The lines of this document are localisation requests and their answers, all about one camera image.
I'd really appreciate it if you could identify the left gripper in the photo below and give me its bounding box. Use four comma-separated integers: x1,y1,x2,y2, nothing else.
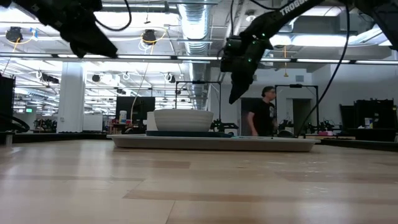
37,0,119,60

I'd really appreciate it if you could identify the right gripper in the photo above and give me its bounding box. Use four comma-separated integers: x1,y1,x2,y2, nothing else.
220,34,275,105

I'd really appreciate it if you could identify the white handled soup mug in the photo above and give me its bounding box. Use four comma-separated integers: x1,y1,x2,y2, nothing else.
153,108,215,133

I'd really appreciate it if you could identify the dark teal plate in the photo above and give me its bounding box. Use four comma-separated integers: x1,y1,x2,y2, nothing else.
145,130,234,139

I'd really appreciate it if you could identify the grey plastic tray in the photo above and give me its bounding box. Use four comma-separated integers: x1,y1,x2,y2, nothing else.
107,134,322,153

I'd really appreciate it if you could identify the person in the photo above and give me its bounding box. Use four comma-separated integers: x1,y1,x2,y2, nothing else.
247,86,279,137

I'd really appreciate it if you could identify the white square pillar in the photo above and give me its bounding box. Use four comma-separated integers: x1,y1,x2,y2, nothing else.
57,62,86,134

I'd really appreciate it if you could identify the black monitor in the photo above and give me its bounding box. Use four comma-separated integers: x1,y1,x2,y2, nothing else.
115,96,156,134

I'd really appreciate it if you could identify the black cabinet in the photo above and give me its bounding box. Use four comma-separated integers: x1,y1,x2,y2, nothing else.
0,76,16,133

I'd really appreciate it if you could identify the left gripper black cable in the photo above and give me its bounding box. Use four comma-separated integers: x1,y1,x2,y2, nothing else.
93,0,132,32

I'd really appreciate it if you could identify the black gantry frame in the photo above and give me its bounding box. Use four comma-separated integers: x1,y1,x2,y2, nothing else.
175,80,222,132
274,83,319,135

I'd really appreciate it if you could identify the ceiling cable reel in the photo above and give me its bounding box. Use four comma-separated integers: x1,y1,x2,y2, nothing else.
142,29,158,46
5,26,24,44

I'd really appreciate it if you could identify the silver ventilation duct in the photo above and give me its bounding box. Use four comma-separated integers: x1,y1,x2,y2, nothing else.
178,0,213,110

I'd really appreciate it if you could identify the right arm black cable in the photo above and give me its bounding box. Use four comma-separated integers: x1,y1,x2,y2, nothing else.
296,0,351,138

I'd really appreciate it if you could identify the black looped cable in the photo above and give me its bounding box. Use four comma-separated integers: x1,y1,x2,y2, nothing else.
0,113,30,133

